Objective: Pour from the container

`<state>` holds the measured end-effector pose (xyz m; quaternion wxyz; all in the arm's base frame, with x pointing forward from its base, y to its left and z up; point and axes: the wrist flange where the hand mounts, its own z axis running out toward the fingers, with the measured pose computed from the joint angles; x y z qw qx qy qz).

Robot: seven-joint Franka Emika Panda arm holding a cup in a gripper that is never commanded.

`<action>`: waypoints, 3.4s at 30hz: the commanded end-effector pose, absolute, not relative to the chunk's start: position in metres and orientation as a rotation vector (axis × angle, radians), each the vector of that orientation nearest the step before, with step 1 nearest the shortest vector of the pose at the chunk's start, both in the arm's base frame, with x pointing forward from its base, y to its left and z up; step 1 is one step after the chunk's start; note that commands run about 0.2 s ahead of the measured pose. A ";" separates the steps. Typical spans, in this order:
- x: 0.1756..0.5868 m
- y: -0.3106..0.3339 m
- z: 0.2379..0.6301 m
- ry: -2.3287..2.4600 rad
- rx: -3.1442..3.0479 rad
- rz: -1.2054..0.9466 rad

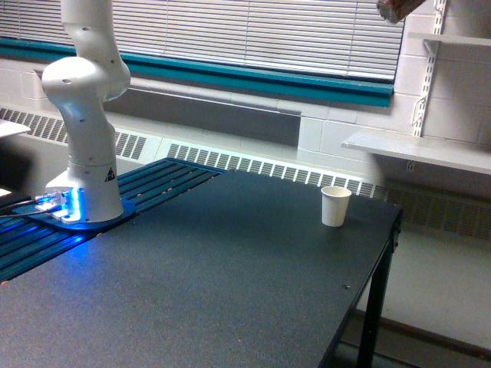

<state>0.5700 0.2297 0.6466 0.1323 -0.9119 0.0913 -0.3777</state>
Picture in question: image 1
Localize clear cup with brown contents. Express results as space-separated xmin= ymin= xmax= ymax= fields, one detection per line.
xmin=377 ymin=0 xmax=424 ymax=25

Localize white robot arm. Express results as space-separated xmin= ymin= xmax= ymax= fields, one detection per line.
xmin=41 ymin=1 xmax=130 ymax=225

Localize white paper cup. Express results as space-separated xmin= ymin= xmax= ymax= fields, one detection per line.
xmin=321 ymin=186 xmax=351 ymax=227

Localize teal window sill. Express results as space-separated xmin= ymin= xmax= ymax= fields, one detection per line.
xmin=1 ymin=38 xmax=394 ymax=107

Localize white window blinds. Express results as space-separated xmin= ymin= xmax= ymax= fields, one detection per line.
xmin=1 ymin=1 xmax=404 ymax=84

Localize black table leg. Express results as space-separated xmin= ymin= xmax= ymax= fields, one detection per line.
xmin=356 ymin=212 xmax=403 ymax=367

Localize white baseboard radiator cover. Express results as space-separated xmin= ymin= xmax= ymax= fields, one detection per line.
xmin=0 ymin=107 xmax=491 ymax=242

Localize white board at left edge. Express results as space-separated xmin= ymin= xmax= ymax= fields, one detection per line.
xmin=0 ymin=119 xmax=31 ymax=138

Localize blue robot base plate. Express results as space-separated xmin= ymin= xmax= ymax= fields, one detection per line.
xmin=27 ymin=199 xmax=136 ymax=233

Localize black cables at robot base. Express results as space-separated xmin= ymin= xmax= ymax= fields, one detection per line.
xmin=0 ymin=195 xmax=62 ymax=220

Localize blue slotted aluminium rail bed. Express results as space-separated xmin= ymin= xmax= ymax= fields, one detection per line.
xmin=1 ymin=159 xmax=224 ymax=282

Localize upper white wall shelf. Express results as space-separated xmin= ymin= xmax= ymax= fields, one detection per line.
xmin=407 ymin=32 xmax=491 ymax=49

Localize white wall shelf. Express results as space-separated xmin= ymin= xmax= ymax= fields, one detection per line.
xmin=407 ymin=32 xmax=491 ymax=49
xmin=342 ymin=131 xmax=490 ymax=175

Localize white slotted shelf rail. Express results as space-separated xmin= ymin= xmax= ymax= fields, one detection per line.
xmin=406 ymin=0 xmax=448 ymax=173

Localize lower white wall shelf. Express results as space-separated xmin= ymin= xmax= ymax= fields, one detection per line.
xmin=342 ymin=131 xmax=490 ymax=175

